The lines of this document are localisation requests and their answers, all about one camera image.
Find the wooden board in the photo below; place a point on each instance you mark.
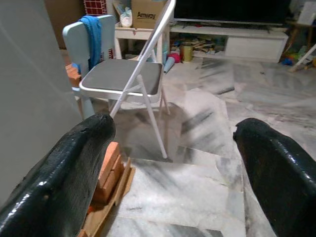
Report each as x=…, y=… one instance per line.
x=116, y=197

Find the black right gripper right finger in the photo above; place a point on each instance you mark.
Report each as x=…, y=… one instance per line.
x=279, y=177

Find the black television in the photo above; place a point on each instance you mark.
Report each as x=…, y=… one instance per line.
x=229, y=10

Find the blue cloth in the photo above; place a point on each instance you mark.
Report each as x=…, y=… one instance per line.
x=95, y=42

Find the Amway cardboard box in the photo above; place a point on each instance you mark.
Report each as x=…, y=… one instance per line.
x=145, y=16

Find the orange brick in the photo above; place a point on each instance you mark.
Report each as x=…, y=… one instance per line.
x=74, y=77
x=109, y=168

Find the wooden stool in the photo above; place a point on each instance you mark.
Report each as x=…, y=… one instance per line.
x=296, y=24

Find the red white grid crate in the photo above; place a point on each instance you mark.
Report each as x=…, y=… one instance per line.
x=95, y=7

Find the white plastic bag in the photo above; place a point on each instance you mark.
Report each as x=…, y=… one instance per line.
x=126, y=18

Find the light blue plastic chair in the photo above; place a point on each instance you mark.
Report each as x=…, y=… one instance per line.
x=74, y=42

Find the white TV cabinet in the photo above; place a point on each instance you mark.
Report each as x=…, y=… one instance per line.
x=249, y=47

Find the white grey folding chair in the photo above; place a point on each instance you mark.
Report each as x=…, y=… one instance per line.
x=118, y=74

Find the pink toy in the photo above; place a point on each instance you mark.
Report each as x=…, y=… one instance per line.
x=174, y=58

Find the white side table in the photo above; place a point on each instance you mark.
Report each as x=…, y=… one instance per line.
x=133, y=33

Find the light blue cone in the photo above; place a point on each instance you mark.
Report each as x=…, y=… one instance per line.
x=168, y=64

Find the white box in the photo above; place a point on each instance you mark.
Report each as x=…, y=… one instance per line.
x=307, y=12

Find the gold tin can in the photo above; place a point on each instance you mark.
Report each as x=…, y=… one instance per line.
x=186, y=53

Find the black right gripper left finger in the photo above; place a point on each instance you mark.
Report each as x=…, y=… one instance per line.
x=56, y=182

